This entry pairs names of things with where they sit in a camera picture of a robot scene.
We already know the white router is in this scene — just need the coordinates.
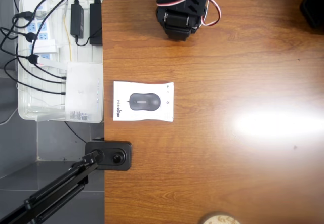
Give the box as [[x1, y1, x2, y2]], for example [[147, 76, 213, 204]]
[[37, 57, 104, 123]]

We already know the black power plug cable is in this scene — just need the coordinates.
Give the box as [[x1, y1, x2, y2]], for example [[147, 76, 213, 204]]
[[11, 11, 35, 29], [0, 26, 38, 44]]

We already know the thin yellow cable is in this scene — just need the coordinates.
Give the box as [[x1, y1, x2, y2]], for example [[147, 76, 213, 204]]
[[63, 14, 73, 62]]

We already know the slim black power adapter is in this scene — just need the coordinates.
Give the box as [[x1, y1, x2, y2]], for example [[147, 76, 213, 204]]
[[70, 3, 85, 39]]

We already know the black desk clamp base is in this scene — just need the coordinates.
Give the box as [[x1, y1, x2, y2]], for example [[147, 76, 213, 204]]
[[85, 138, 133, 171]]

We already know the white cable tray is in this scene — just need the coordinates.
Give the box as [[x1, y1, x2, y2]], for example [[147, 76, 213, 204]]
[[18, 0, 110, 124]]

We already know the red white servo cable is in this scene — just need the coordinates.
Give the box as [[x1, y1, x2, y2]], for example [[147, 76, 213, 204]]
[[156, 0, 222, 27]]

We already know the white power strip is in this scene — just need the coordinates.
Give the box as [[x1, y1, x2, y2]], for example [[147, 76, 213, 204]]
[[24, 0, 55, 63]]

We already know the white orange mouse box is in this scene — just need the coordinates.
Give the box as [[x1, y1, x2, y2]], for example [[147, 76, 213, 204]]
[[113, 81, 175, 122]]

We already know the wide black power adapter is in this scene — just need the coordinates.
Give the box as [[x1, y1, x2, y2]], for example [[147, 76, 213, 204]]
[[90, 3, 103, 46]]

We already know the black router cable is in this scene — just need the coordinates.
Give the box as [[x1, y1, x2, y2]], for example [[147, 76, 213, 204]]
[[26, 54, 68, 80], [4, 57, 68, 95], [15, 41, 68, 84]]

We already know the round wooden coaster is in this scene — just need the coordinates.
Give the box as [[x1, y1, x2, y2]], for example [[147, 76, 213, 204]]
[[199, 211, 241, 224]]

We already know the black leader arm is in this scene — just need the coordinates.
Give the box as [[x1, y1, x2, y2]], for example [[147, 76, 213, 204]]
[[299, 0, 324, 30]]

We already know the black floor cable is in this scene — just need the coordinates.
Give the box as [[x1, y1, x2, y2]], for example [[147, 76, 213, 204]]
[[64, 121, 87, 144]]

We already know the white charger plug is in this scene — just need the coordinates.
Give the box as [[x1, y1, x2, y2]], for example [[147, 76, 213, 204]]
[[33, 39, 58, 55]]

